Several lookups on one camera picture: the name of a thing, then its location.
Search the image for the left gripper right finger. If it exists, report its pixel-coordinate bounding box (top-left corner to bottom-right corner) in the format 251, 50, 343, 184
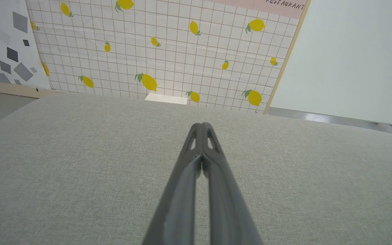
202, 122, 263, 245

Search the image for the terrazzo print white panel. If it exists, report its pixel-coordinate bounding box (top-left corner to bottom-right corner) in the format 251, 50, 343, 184
0, 0, 64, 99

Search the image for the small white box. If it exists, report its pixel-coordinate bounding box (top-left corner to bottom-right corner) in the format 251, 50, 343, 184
144, 93, 188, 105

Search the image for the shiny metal wall rail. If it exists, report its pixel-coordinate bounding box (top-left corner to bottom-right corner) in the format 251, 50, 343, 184
267, 101, 392, 143

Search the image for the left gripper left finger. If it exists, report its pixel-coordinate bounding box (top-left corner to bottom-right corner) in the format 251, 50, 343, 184
142, 122, 203, 245

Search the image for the lemon print grid panel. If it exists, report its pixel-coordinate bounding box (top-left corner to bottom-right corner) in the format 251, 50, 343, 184
25, 0, 312, 115

